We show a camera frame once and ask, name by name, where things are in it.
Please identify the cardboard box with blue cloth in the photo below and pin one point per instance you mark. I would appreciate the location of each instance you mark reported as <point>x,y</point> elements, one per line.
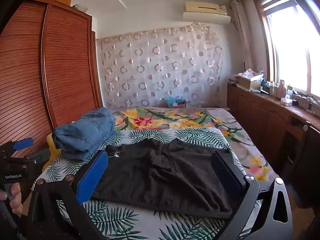
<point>176,102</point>

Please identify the wooden low cabinet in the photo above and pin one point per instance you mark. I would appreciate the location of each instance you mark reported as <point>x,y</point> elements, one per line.
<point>262,120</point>

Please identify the floral printed cloth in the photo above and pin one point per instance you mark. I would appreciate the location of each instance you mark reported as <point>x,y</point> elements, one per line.
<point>252,73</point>

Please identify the sheer circle pattern curtain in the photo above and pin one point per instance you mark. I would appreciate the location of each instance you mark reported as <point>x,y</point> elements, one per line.
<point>155,67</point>

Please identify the beige box on cabinet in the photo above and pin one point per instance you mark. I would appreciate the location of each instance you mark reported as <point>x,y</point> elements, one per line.
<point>248,83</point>

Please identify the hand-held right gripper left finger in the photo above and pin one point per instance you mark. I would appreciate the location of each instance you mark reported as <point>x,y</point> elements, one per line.
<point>92,177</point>

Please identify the blue jeans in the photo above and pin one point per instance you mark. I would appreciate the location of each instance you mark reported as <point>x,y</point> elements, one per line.
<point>85,132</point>

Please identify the beige window curtain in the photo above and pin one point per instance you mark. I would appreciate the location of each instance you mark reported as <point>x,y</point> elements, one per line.
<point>241,30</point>

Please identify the black pants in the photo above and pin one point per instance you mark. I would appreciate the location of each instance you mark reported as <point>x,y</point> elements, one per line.
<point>162,175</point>

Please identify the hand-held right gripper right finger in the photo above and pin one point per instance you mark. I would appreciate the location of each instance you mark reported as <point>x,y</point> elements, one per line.
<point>226,171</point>

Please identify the white tissue box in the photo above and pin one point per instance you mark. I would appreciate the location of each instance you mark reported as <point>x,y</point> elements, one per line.
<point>286,101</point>

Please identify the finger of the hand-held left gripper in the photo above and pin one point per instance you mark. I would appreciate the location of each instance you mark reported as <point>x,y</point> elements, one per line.
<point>40,157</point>
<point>22,143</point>

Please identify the wooden slatted wardrobe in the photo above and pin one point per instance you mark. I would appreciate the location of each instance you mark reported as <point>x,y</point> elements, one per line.
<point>62,67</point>

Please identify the window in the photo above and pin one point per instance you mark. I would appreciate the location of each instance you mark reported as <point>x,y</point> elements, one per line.
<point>292,42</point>

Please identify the wall air conditioner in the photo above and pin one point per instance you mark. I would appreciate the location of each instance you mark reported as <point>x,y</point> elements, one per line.
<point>205,11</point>

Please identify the floral blanket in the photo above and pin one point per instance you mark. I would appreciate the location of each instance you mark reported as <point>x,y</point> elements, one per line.
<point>175,120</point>

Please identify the person's left hand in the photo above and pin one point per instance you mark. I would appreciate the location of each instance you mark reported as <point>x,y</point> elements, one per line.
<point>15,195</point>

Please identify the bed with leaf-print sheet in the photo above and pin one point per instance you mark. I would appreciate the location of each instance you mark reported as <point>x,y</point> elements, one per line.
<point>130,220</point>

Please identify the yellow plush toy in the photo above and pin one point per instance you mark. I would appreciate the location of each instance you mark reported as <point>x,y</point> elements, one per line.
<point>53,152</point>

